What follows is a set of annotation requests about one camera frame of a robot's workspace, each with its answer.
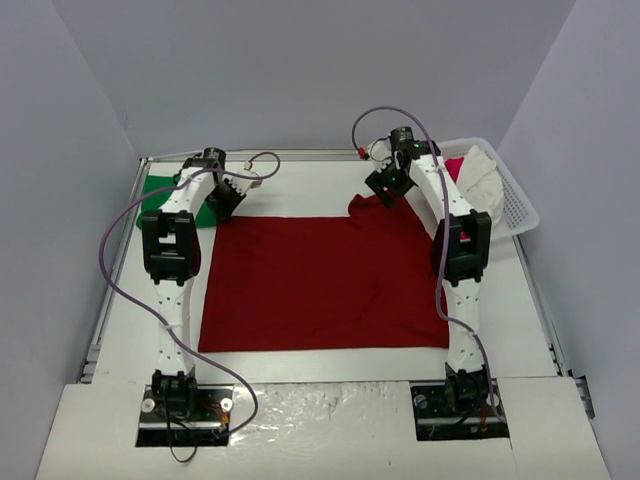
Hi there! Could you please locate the dark red t shirt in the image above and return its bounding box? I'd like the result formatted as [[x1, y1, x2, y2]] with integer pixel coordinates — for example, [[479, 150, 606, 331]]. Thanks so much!
[[198, 195, 449, 353]]

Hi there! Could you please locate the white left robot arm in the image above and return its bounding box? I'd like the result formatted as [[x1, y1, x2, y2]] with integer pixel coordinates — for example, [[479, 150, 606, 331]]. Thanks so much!
[[141, 147, 226, 418]]

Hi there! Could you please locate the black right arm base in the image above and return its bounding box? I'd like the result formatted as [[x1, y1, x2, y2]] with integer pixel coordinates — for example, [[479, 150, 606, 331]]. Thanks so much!
[[410, 381, 510, 442]]

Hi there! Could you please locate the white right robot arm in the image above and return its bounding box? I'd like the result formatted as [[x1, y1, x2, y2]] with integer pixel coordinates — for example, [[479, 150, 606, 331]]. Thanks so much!
[[356, 126, 492, 413]]

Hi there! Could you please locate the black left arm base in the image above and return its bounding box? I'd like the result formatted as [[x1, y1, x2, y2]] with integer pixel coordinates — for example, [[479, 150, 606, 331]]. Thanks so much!
[[135, 385, 234, 448]]

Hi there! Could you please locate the folded green t shirt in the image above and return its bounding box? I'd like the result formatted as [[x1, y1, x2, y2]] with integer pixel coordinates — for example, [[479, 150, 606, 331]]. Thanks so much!
[[136, 174, 217, 230]]

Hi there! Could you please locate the pink t shirt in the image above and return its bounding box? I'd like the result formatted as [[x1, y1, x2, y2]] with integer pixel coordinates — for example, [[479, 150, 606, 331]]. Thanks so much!
[[445, 157, 465, 183]]

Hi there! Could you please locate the cream white t shirt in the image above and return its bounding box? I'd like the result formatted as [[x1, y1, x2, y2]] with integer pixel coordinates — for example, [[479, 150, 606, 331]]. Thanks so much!
[[455, 145, 504, 225]]

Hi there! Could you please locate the white plastic laundry basket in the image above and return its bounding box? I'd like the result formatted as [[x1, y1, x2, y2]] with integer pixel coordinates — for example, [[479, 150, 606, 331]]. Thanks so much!
[[438, 137, 540, 240]]

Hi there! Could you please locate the white foam front board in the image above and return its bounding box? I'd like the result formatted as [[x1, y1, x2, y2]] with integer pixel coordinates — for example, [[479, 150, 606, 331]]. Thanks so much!
[[38, 377, 608, 479]]

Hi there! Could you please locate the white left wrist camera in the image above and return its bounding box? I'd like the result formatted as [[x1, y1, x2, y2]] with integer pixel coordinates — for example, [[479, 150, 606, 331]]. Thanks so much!
[[224, 169, 262, 195]]

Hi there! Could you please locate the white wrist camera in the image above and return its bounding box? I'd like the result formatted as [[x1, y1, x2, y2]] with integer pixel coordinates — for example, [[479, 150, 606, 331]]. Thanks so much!
[[224, 169, 262, 195], [357, 137, 397, 171]]

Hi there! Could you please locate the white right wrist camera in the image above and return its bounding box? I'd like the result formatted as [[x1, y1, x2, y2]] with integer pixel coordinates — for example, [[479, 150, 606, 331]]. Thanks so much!
[[357, 137, 397, 171]]

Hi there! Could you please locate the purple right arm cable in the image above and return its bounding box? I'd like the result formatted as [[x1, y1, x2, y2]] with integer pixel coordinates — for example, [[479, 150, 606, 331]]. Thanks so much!
[[351, 106, 501, 414]]

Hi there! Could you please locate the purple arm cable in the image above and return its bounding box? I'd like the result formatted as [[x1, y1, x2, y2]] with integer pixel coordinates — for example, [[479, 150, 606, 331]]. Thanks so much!
[[97, 151, 281, 435], [351, 106, 501, 414]]

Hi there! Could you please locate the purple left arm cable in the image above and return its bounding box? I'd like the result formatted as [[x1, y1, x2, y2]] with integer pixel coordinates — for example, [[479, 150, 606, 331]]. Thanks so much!
[[97, 151, 281, 435]]

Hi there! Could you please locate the thin black cable loop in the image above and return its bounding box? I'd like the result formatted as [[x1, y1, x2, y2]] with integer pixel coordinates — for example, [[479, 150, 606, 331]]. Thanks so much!
[[167, 424, 199, 464]]

